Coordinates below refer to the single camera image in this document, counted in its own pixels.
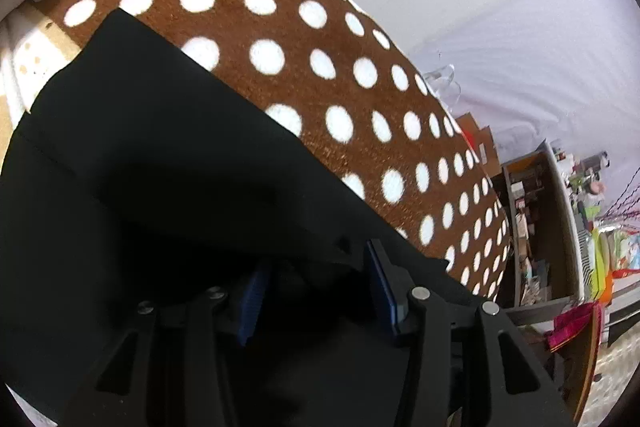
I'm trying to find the black pants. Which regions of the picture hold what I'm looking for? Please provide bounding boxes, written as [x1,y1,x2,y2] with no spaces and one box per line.
[1,10,474,426]

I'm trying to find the wooden shelving unit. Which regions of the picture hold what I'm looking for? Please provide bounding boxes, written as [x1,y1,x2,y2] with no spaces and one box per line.
[492,140,615,325]

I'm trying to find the magenta cloth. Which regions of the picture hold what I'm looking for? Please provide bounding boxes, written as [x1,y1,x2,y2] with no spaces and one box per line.
[546,301,603,352]

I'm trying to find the beige brown polka-dot blanket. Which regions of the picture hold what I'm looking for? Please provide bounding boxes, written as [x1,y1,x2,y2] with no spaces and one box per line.
[1,0,510,299]

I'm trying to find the wooden chair frame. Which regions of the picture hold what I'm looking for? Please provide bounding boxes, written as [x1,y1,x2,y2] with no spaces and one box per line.
[550,325,602,425]

